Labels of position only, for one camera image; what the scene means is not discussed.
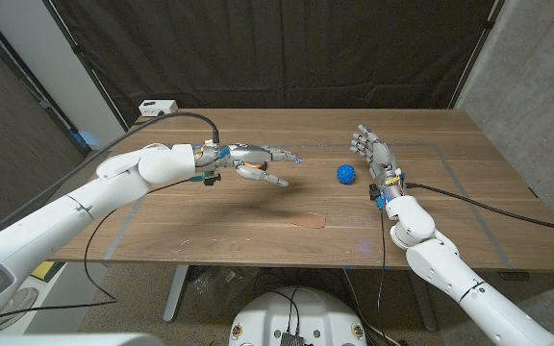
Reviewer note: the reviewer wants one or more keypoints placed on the yellow flat pad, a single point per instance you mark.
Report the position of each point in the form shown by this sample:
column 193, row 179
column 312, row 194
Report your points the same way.
column 42, row 270

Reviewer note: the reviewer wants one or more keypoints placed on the grey tape rectangle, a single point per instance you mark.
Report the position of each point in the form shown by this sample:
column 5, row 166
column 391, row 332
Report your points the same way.
column 450, row 170

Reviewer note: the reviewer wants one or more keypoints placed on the black box on torso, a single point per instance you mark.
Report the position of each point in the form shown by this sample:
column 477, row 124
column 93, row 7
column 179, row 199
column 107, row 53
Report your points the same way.
column 292, row 339

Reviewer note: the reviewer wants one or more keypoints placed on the blue spiky ball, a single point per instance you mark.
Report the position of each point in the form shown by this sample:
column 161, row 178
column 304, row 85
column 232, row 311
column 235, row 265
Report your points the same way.
column 346, row 174

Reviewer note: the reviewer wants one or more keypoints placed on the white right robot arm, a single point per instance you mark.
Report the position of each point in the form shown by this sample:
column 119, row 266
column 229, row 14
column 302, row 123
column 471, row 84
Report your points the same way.
column 445, row 269

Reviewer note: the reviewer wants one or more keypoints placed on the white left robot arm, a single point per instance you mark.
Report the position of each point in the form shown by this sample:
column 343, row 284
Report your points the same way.
column 65, row 211

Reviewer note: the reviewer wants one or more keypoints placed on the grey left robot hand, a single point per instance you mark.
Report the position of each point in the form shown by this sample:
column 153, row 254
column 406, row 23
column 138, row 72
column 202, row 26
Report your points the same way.
column 250, row 154

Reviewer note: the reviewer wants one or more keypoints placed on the tan adhesive bandage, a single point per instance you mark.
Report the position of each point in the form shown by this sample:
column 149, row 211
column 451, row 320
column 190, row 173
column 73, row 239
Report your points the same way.
column 309, row 221

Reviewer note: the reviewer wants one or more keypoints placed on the white power box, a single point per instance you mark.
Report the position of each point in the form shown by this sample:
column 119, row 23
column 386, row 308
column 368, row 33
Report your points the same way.
column 158, row 107

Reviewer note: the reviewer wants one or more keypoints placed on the clear plastic bag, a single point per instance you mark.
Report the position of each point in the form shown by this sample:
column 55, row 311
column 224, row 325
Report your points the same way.
column 219, row 288

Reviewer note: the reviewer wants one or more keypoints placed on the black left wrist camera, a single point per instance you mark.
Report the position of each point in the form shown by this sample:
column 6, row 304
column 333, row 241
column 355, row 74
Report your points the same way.
column 211, row 179

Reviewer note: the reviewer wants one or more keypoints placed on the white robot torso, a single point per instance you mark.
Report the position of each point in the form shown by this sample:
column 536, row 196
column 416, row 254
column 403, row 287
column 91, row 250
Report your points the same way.
column 267, row 317

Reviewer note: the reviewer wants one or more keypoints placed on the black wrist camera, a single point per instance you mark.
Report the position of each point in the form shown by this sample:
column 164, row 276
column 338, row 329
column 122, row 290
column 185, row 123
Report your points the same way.
column 211, row 179
column 375, row 192

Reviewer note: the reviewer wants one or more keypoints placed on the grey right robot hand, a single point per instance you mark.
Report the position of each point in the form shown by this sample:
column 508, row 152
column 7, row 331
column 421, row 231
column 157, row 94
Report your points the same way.
column 382, row 158

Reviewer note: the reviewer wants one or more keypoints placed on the black curtain frame pole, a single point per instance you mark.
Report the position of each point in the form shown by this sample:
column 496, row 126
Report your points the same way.
column 84, row 62
column 474, row 55

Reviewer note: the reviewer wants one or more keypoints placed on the orange round wrist knob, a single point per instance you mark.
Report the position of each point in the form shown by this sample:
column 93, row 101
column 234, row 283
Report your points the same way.
column 254, row 165

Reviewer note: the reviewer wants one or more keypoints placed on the black curtain backdrop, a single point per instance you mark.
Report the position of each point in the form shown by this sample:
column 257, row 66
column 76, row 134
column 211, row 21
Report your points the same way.
column 282, row 48

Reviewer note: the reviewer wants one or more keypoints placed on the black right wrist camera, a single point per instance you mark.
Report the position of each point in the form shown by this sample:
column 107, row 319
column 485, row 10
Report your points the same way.
column 375, row 192

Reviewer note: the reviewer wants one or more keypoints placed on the grey table leg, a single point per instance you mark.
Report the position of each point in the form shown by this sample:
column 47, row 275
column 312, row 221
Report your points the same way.
column 423, row 303
column 176, row 293

